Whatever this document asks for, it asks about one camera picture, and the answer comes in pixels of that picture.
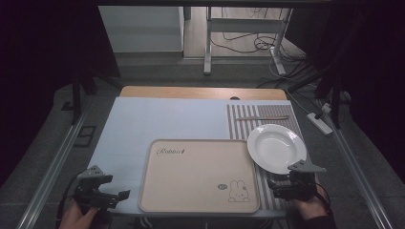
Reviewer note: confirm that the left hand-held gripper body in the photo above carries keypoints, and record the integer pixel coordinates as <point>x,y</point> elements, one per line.
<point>92,186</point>

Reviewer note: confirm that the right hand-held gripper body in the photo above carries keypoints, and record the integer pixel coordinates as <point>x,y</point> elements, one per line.
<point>301,183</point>

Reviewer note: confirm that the white plate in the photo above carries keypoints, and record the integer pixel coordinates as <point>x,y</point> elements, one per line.
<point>276,149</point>

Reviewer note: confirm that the person's right hand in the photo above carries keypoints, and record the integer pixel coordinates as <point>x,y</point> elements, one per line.
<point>310,206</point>

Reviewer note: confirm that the person's left hand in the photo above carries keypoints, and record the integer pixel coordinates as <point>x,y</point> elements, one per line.
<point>74,218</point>

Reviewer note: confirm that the white power strip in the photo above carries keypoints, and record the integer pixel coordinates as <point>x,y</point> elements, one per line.
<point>319,123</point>

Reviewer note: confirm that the grey striped placemat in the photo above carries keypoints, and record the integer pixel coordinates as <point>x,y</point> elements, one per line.
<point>245,124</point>

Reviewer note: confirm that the wooden stick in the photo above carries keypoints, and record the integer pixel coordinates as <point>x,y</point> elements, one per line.
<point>262,118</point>

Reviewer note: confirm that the light blue table mat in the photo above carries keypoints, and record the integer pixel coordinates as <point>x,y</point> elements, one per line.
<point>143,124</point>

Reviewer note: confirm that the beige tray with rabbit print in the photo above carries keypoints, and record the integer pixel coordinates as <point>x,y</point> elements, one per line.
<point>197,178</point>

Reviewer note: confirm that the black metal stand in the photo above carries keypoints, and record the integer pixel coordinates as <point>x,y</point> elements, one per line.
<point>334,101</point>
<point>76,95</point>

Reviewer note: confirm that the white cabinet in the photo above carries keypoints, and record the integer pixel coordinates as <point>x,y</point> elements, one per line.
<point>140,30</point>

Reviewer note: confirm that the aluminium rail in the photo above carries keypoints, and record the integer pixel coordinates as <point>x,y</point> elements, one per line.
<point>51,171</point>
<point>359,178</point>

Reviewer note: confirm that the white desk frame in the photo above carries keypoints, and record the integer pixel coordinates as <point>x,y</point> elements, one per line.
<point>245,24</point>

